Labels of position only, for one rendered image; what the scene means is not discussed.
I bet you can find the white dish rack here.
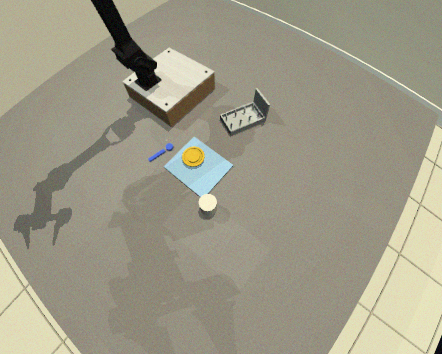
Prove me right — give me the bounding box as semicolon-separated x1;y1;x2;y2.
220;88;271;135

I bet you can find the light blue rectangular mat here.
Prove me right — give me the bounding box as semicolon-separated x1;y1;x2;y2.
164;137;233;197

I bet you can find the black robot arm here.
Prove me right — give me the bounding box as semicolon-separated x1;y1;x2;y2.
91;0;162;91

